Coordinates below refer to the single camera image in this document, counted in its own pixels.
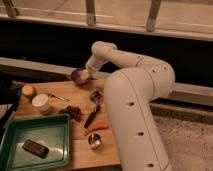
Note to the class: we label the yellow sponge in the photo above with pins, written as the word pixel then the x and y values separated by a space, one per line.
pixel 84 75

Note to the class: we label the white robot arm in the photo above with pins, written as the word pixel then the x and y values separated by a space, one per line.
pixel 127 93

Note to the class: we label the orange carrot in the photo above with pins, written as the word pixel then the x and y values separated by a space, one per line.
pixel 96 127

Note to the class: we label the bunch of dark grapes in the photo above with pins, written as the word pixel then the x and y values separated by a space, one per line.
pixel 74 112

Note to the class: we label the thin metal utensil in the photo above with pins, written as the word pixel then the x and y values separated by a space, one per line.
pixel 58 97

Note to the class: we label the small metal cup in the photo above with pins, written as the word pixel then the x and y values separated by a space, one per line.
pixel 94 141

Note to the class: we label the wooden cutting board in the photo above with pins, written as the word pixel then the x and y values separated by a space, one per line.
pixel 82 158

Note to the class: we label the white cylindrical cup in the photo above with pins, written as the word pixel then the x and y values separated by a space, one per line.
pixel 41 103

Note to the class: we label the red yellow apple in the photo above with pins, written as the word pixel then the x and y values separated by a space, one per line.
pixel 29 90

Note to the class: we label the green plastic tray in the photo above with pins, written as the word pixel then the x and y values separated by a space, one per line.
pixel 50 131

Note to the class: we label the dark brown rectangular block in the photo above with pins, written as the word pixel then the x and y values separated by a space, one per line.
pixel 35 148

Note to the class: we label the black handled knife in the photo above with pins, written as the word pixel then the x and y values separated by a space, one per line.
pixel 91 116

